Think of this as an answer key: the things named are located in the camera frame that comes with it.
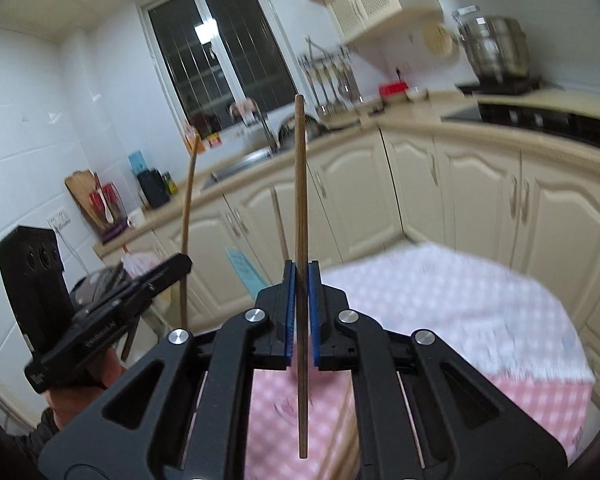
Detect chopstick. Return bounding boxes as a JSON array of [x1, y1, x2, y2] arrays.
[[178, 132, 199, 328], [294, 94, 309, 460]]

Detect steel kitchen sink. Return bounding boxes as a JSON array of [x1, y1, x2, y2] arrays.
[[201, 148, 277, 191]]

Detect dark kitchen window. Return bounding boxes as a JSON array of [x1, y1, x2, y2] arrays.
[[146, 0, 297, 134]]

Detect cream lower kitchen cabinets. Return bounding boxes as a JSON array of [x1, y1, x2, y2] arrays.
[[95, 119, 600, 408]]

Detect person's left hand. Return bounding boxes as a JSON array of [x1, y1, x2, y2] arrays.
[[44, 347, 126, 430]]

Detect white plastic bag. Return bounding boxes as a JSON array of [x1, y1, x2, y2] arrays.
[[121, 252, 161, 278]]

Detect black knife block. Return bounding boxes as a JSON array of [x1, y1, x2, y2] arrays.
[[137, 169, 170, 209]]

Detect teal spatula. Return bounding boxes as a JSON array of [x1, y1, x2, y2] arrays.
[[225, 248, 268, 300]]

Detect pink checkered tablecloth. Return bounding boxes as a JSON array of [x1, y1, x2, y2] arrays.
[[241, 356, 594, 479]]

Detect white fringed cloth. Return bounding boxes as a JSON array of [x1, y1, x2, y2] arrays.
[[322, 243, 595, 385]]

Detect wooden cutting board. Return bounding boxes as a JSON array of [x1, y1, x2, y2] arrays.
[[65, 170, 105, 233]]

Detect steel wok in sink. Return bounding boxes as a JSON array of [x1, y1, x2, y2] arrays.
[[277, 114, 326, 146]]

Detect hanging utensil rack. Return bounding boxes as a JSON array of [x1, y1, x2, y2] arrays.
[[298, 36, 363, 118]]

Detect red box on counter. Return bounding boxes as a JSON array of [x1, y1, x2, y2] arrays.
[[378, 80, 408, 99]]

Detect black gas stove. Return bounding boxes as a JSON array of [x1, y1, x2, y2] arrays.
[[441, 88, 600, 149]]

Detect round woven trivet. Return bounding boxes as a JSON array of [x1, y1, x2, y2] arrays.
[[422, 22, 456, 58]]

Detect stainless steel stock pot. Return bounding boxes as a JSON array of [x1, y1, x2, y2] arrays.
[[452, 6, 530, 82]]

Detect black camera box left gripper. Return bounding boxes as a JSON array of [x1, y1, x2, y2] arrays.
[[0, 226, 74, 354]]

